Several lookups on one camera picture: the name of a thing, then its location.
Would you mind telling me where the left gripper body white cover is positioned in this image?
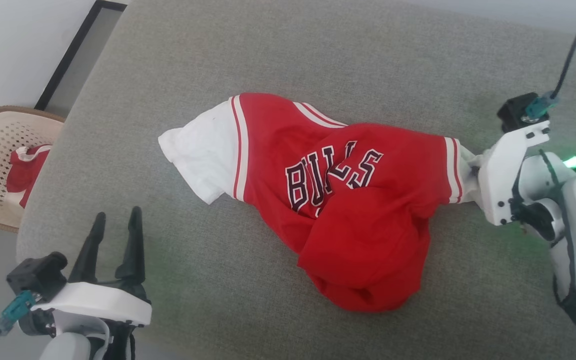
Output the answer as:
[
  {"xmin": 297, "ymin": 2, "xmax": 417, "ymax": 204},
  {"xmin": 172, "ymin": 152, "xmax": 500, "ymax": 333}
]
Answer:
[{"xmin": 30, "ymin": 278, "xmax": 152, "ymax": 360}]

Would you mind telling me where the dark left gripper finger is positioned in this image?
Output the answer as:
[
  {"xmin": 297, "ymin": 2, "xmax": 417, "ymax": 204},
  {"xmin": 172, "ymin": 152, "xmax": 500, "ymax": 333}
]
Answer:
[
  {"xmin": 68, "ymin": 212, "xmax": 107, "ymax": 284},
  {"xmin": 114, "ymin": 206, "xmax": 148, "ymax": 301}
]

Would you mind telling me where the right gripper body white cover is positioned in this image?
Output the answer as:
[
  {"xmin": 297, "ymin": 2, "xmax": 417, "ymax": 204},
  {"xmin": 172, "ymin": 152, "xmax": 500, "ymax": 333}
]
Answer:
[{"xmin": 478, "ymin": 120, "xmax": 565, "ymax": 242}]

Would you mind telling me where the red Bulls jersey shirt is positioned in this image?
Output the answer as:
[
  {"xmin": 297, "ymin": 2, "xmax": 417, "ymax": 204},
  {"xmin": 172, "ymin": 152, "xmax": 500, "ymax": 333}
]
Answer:
[{"xmin": 158, "ymin": 92, "xmax": 484, "ymax": 313}]

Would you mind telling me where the red and white garment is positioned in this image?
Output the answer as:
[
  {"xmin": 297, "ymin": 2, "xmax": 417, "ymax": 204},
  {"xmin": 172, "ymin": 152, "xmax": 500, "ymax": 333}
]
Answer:
[{"xmin": 5, "ymin": 144, "xmax": 53, "ymax": 209}]

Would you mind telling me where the black-framed panel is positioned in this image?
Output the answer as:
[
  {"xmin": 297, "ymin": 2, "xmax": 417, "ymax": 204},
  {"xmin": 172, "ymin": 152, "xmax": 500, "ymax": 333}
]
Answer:
[{"xmin": 34, "ymin": 0, "xmax": 128, "ymax": 112}]

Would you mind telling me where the grey fabric sofa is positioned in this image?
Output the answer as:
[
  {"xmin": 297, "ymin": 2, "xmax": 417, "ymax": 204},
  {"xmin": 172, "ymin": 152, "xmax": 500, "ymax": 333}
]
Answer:
[{"xmin": 16, "ymin": 0, "xmax": 576, "ymax": 360}]

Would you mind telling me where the left camera cable teal plug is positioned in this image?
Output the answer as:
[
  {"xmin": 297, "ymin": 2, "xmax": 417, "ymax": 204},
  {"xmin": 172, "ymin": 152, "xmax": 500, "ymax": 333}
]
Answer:
[{"xmin": 0, "ymin": 290, "xmax": 36, "ymax": 360}]

